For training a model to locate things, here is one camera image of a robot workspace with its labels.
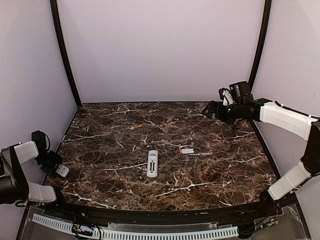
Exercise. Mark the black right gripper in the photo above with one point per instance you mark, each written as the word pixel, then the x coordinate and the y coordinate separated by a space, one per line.
pixel 212 105

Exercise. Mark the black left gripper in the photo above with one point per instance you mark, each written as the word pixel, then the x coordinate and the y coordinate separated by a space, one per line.
pixel 58 160

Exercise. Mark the screwdriver with clear handle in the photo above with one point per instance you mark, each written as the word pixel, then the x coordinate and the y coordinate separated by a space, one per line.
pixel 201 154

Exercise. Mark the white battery cover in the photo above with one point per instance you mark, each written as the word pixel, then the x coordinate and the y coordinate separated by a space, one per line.
pixel 187 151

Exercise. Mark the white remote control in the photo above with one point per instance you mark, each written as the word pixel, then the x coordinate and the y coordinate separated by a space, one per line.
pixel 62 170
pixel 152 164

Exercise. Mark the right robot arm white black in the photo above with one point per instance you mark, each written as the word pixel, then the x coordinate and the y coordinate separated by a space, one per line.
pixel 292 136

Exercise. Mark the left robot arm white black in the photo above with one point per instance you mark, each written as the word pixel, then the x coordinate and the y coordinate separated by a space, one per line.
pixel 14 186

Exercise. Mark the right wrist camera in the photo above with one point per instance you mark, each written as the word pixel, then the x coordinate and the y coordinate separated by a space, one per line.
pixel 226 96

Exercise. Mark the black front table rail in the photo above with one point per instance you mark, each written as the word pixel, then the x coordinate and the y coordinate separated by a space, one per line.
pixel 234 215

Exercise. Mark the black right frame post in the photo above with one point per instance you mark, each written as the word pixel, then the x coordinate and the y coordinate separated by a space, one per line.
pixel 260 43

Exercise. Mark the black frame post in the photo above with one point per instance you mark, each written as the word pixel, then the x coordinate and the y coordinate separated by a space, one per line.
pixel 63 51
pixel 260 43

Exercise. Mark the white slotted cable duct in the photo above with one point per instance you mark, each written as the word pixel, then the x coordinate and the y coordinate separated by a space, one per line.
pixel 119 231

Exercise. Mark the black left frame post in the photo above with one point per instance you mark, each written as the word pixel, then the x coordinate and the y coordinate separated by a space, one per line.
pixel 63 51

